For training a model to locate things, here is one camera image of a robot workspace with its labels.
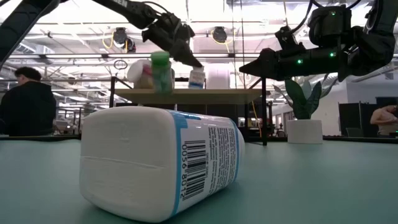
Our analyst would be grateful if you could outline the rectangular white bottle blue label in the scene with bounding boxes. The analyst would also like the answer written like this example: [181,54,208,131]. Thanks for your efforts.
[79,106,246,223]

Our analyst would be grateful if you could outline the black metal table frame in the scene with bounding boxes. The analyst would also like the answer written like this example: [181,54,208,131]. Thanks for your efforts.
[0,134,398,146]

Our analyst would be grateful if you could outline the person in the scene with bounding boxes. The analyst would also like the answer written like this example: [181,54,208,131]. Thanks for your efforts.
[369,105,398,138]
[0,66,57,137]

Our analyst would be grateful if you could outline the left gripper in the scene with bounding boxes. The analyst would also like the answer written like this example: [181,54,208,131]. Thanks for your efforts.
[142,12,203,68]

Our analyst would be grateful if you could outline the black ceiling cable reel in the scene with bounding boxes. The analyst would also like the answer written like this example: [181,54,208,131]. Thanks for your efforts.
[111,27,137,54]
[211,26,229,44]

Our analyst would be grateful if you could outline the gummy bottle white cap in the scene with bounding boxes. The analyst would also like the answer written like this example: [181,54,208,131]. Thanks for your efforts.
[126,58,156,90]

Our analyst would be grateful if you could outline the snake plant white pot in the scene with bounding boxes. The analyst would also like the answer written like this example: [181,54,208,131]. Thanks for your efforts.
[272,68,341,145]

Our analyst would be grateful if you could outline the black partition panel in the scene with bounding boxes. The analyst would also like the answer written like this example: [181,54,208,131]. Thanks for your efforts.
[338,102,377,138]

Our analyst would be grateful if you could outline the small white bottle blue label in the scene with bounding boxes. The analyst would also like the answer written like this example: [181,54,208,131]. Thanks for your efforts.
[188,66,206,90]

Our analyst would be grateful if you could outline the wooden shelf black metal legs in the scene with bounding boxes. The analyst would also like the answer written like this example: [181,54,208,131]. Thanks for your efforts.
[108,76,268,146]

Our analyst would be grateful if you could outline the green bottle green cap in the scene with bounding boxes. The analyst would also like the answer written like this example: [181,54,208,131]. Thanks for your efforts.
[150,51,174,94]

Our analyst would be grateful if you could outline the green table mat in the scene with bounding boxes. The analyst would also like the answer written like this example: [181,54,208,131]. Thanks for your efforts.
[0,139,398,224]

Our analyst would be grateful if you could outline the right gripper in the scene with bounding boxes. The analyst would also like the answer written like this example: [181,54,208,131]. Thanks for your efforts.
[239,45,343,82]

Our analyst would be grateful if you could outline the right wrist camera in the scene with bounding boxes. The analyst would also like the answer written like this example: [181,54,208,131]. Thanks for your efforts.
[275,26,308,54]

